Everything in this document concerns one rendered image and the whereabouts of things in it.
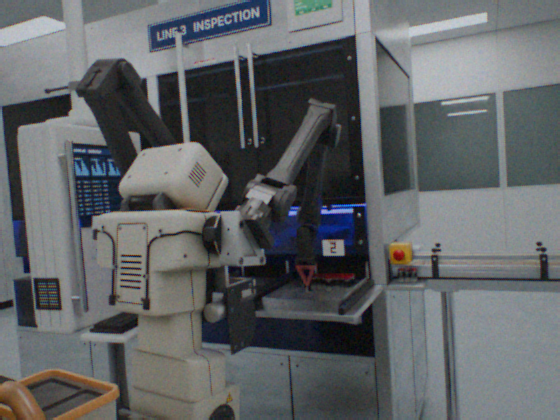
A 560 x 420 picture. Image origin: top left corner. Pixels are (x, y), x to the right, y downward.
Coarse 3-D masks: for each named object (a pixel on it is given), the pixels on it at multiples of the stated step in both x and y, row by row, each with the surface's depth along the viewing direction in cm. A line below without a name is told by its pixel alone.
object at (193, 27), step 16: (240, 0) 185; (256, 0) 182; (192, 16) 195; (208, 16) 191; (224, 16) 188; (240, 16) 186; (256, 16) 183; (160, 32) 202; (176, 32) 199; (192, 32) 195; (208, 32) 192; (224, 32) 189; (160, 48) 202
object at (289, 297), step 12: (288, 288) 168; (300, 288) 174; (264, 300) 149; (276, 300) 147; (288, 300) 146; (300, 300) 144; (312, 300) 142; (324, 300) 154; (336, 300) 153; (336, 312) 139
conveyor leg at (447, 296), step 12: (444, 300) 177; (444, 312) 177; (444, 324) 177; (444, 336) 178; (444, 348) 179; (456, 348) 178; (444, 360) 179; (456, 360) 178; (444, 372) 180; (456, 372) 178; (456, 384) 178; (456, 396) 178; (456, 408) 178
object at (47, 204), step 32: (32, 128) 161; (64, 128) 164; (96, 128) 179; (32, 160) 162; (64, 160) 163; (96, 160) 177; (32, 192) 163; (64, 192) 162; (96, 192) 177; (32, 224) 165; (64, 224) 162; (32, 256) 166; (64, 256) 162; (32, 288) 169; (64, 288) 162; (96, 288) 175; (64, 320) 163; (96, 320) 174
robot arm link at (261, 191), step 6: (258, 186) 107; (264, 186) 107; (270, 186) 108; (252, 192) 104; (258, 192) 104; (264, 192) 104; (270, 192) 106; (276, 192) 106; (246, 198) 103; (258, 198) 103; (264, 198) 103; (270, 198) 103; (270, 204) 104; (270, 222) 110
